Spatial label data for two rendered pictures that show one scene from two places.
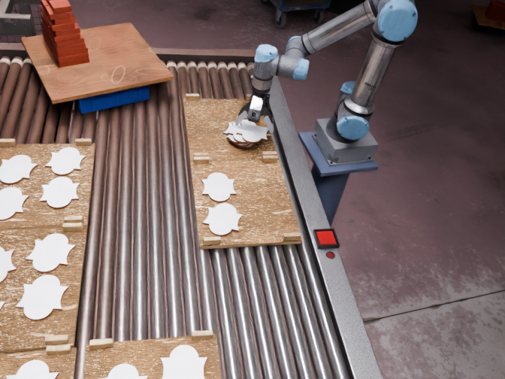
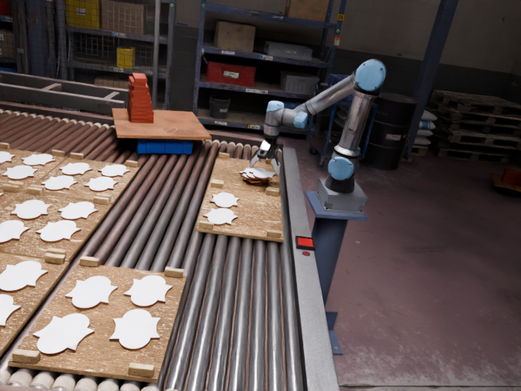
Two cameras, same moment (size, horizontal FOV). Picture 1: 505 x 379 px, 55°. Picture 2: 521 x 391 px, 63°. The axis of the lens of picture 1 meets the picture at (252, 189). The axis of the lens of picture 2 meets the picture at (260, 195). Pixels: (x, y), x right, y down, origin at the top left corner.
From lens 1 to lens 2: 68 cm
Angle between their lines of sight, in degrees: 22
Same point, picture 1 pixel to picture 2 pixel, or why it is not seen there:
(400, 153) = (414, 263)
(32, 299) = (50, 230)
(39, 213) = (81, 192)
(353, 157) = (346, 206)
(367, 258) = (370, 335)
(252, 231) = (243, 227)
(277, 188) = (273, 209)
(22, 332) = (32, 247)
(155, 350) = (132, 275)
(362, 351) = (315, 314)
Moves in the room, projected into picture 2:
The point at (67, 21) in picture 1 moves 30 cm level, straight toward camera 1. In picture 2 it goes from (143, 89) to (136, 102)
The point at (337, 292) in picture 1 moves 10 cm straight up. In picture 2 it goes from (304, 275) to (309, 251)
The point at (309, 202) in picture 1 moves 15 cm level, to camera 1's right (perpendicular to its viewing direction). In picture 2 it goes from (298, 223) to (331, 232)
